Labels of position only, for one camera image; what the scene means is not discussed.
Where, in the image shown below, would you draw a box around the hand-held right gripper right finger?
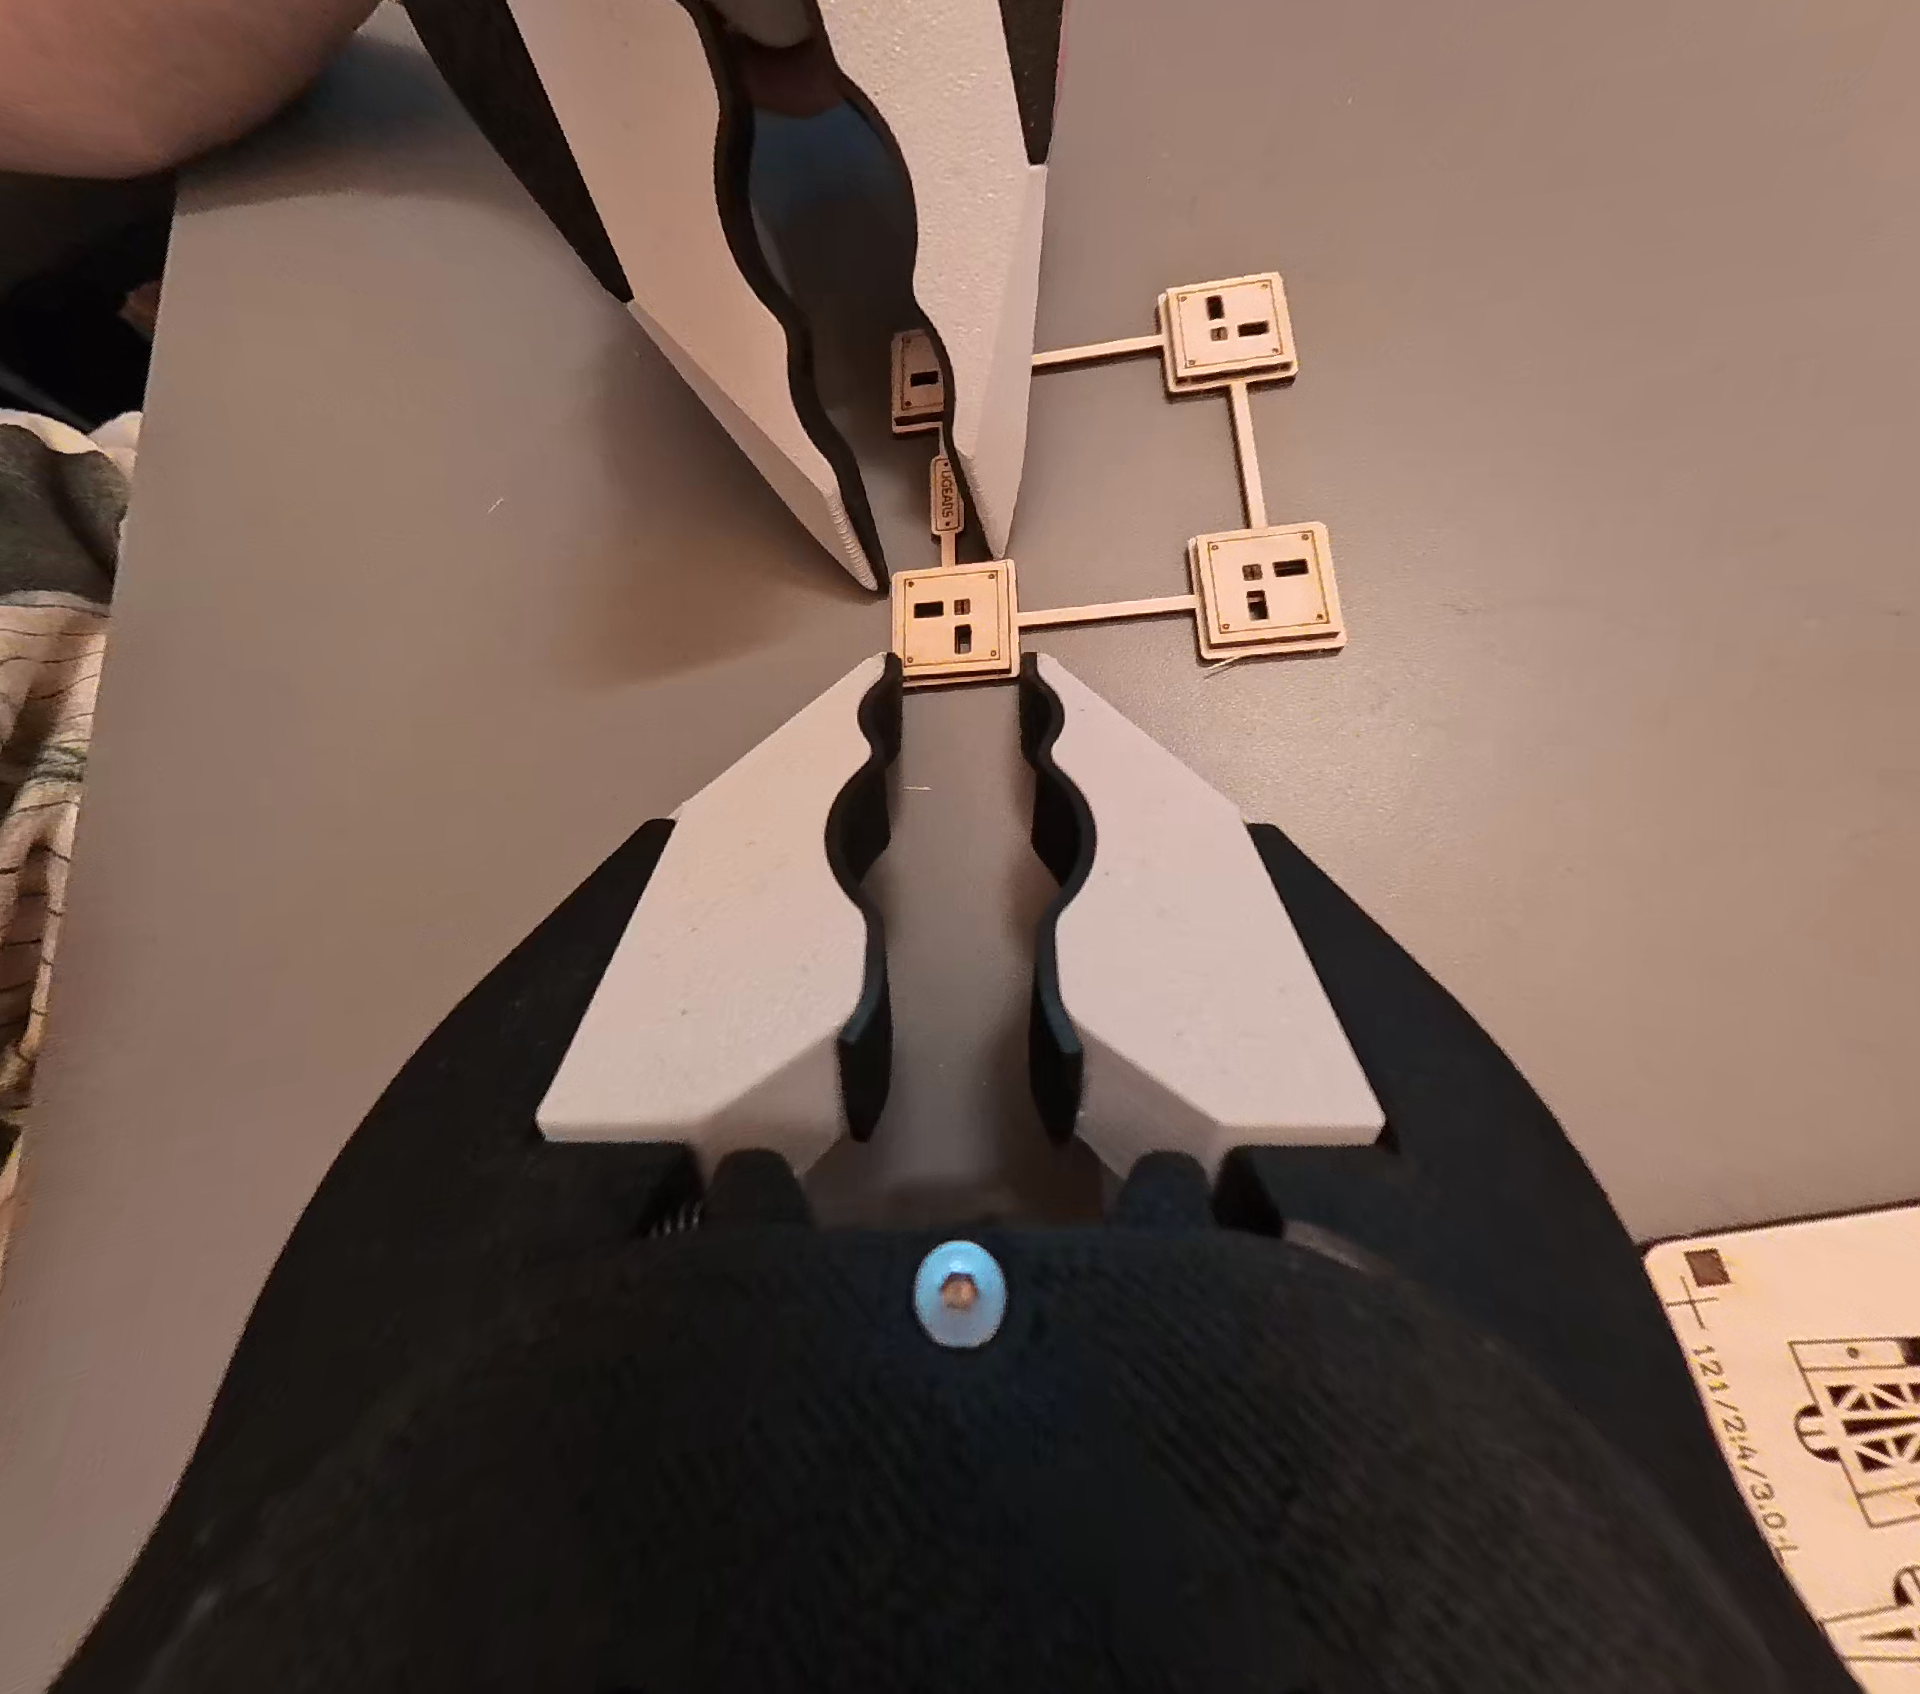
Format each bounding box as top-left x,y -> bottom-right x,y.
1018,651 -> 1388,1176

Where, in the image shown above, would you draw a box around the wooden four-pad base frame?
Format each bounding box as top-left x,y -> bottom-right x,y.
887,271 -> 1351,686

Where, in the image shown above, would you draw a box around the dark cloth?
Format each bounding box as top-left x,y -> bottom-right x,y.
0,165 -> 177,422

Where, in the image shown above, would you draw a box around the grey desk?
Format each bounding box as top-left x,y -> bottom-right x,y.
0,0 -> 1920,1694

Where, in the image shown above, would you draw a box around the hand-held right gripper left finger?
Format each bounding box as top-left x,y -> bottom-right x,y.
536,651 -> 905,1176

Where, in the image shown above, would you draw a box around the laser-cut wooden parts sheet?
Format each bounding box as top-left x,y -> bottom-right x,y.
1644,1198 -> 1920,1694

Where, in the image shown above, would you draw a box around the patterned light cloth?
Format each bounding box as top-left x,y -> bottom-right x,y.
0,404 -> 144,1214

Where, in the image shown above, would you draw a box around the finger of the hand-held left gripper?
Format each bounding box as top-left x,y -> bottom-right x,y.
804,0 -> 1055,562
496,0 -> 887,594

